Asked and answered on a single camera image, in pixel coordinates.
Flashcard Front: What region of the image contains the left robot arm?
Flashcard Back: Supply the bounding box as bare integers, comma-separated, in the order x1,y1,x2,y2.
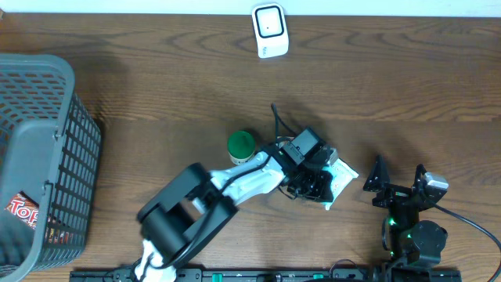
134,128,338,281

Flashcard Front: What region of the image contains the grey plastic basket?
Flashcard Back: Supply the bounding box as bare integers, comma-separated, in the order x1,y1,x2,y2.
1,53,103,281

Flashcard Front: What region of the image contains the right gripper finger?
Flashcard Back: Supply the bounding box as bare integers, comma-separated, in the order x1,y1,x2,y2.
362,155,390,192
413,164,427,192

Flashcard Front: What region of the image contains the red Top chocolate bar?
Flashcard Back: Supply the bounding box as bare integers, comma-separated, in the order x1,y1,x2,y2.
5,193,39,230

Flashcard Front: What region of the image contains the white wet wipes pack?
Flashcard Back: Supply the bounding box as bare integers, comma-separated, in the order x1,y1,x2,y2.
323,158,359,211

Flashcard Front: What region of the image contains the green lid jar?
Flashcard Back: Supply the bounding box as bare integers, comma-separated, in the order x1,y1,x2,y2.
227,131,256,165

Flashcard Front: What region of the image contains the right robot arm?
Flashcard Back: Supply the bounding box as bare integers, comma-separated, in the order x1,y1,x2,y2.
363,156,459,282

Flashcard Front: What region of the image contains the white barcode scanner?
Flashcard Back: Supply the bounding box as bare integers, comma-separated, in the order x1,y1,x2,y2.
251,3,290,59

